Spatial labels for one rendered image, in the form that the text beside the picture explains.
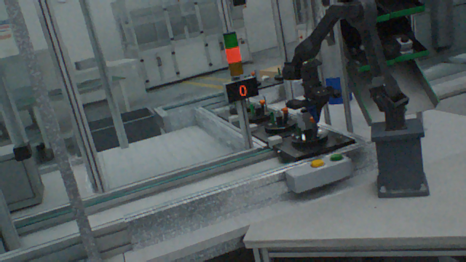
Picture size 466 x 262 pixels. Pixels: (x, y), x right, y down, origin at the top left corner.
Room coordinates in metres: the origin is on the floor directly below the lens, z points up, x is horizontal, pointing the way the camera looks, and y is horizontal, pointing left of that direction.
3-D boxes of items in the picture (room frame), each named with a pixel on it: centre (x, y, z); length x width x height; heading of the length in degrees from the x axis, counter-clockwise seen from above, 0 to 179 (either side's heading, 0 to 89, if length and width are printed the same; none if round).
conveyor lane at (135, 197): (1.57, 0.01, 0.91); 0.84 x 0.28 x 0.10; 105
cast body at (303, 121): (1.64, -0.28, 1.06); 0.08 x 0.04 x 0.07; 16
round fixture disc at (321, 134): (1.62, -0.28, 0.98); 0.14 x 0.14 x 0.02
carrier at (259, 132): (1.87, -0.21, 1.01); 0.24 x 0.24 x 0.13; 15
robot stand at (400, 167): (1.32, -0.49, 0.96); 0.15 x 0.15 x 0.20; 70
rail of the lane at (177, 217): (1.40, -0.06, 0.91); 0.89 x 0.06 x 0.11; 105
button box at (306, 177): (1.40, -0.26, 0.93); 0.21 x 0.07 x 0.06; 105
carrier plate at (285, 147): (1.62, -0.28, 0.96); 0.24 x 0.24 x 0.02; 15
